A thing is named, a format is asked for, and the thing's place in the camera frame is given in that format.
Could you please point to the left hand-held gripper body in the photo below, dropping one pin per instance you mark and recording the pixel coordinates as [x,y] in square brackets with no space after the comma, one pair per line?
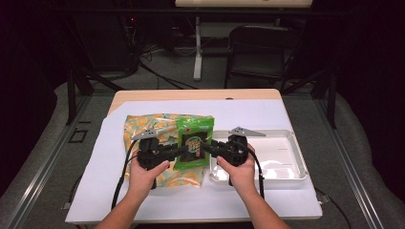
[149,152]

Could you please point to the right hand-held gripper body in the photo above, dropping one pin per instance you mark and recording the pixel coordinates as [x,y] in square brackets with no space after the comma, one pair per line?
[235,149]

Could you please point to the green seaweed snack packet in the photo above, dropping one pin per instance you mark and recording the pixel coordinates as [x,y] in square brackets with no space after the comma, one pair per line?
[194,127]

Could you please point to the orange slice print cloth bag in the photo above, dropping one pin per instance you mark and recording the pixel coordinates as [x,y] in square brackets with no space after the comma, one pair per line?
[184,178]

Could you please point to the person's left hand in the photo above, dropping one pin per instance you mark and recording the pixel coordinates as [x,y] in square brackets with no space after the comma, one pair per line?
[143,181]

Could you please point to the person's right hand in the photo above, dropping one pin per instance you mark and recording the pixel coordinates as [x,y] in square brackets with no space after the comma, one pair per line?
[243,178]

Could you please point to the white plastic tray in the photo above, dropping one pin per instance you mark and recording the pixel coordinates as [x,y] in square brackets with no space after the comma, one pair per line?
[280,152]

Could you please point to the white table leg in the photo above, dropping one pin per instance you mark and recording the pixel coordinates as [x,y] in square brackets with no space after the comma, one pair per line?
[198,57]

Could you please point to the black metal stand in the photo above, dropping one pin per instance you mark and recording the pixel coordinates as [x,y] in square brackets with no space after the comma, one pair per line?
[71,95]
[332,101]

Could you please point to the black folding chair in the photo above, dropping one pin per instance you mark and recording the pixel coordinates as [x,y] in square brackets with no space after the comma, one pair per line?
[264,47]

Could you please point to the black box with red light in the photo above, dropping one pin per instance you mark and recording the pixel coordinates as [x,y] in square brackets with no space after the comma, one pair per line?
[130,44]

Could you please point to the aluminium floor rail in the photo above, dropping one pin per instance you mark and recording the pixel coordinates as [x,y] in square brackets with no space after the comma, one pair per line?
[47,159]
[347,159]

